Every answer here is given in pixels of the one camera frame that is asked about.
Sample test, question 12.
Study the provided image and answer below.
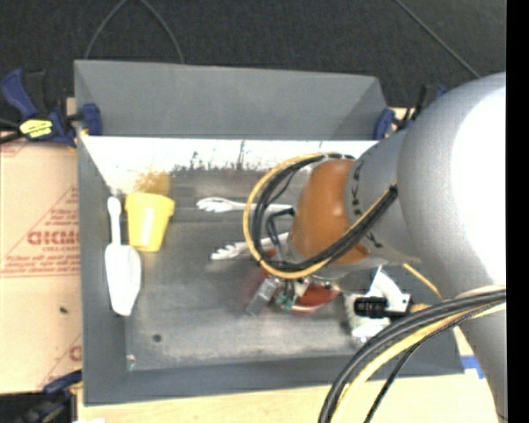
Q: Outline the red round thing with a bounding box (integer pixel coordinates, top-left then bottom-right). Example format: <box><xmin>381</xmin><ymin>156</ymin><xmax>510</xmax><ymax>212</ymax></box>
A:
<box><xmin>258</xmin><ymin>247</ymin><xmax>342</xmax><ymax>316</ymax></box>

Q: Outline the grey metal bin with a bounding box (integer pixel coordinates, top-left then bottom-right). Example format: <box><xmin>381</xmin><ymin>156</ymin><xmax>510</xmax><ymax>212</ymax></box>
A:
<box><xmin>73</xmin><ymin>59</ymin><xmax>465</xmax><ymax>404</ymax></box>

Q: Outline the yellow plastic cup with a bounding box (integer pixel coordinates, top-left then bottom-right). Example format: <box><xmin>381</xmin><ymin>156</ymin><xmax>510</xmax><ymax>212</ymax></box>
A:
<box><xmin>123</xmin><ymin>191</ymin><xmax>176</xmax><ymax>254</ymax></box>

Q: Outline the white plastic scoop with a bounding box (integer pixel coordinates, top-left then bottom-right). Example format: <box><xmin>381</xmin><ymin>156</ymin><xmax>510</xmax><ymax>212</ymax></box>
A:
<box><xmin>104</xmin><ymin>196</ymin><xmax>144</xmax><ymax>318</ymax></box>

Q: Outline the white plastic fork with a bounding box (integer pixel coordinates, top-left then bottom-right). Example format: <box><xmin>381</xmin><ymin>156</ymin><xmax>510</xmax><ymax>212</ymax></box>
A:
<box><xmin>209</xmin><ymin>231</ymin><xmax>292</xmax><ymax>262</ymax></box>
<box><xmin>196</xmin><ymin>197</ymin><xmax>293</xmax><ymax>215</ymax></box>

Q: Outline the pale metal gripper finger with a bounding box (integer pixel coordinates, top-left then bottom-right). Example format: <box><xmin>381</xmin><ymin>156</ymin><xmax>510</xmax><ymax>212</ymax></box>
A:
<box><xmin>245</xmin><ymin>278</ymin><xmax>279</xmax><ymax>317</ymax></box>

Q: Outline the black cylinder on white bracket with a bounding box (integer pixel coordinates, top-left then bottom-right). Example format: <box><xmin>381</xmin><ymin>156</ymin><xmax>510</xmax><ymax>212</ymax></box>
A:
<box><xmin>342</xmin><ymin>266</ymin><xmax>414</xmax><ymax>339</ymax></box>

